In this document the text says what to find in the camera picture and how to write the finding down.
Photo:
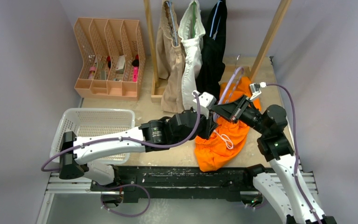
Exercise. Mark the black shorts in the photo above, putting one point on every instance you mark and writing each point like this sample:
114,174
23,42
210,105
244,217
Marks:
212,54

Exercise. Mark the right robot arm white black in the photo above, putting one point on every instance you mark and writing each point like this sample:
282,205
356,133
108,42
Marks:
293,202

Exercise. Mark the white plastic perforated basket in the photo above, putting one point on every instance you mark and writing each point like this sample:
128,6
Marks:
91,122

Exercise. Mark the white small box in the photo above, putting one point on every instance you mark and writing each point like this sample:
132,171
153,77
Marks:
120,65

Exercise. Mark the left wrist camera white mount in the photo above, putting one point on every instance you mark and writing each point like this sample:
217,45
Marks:
204,101

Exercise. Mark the light blue hanger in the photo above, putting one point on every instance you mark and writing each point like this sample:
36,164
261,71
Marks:
215,21

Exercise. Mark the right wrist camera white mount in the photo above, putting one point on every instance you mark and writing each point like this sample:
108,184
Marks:
256,90

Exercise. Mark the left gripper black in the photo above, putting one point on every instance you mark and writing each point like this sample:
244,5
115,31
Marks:
209,125

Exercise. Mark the pink marker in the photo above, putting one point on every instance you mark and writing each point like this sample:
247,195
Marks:
135,73

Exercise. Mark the green hanger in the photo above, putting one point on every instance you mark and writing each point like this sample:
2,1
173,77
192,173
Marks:
193,19

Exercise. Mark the white shorts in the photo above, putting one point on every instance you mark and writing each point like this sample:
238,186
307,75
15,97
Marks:
193,48

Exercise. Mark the orange shorts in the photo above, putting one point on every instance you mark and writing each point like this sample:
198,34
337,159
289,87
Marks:
227,140

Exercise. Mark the beige shorts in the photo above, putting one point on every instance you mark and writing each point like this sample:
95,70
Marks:
170,62

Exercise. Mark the lilac plastic hanger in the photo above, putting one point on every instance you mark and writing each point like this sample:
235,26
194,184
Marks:
238,73

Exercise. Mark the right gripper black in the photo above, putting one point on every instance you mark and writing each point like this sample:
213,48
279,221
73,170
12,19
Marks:
231,110

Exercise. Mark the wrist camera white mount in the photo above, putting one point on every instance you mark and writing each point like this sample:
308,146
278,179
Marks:
256,90
204,101

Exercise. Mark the peach plastic file organizer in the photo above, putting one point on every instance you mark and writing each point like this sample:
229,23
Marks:
101,41

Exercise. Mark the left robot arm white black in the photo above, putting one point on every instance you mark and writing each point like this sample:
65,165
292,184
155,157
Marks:
77,154

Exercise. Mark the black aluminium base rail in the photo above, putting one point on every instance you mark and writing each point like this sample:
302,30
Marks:
142,182

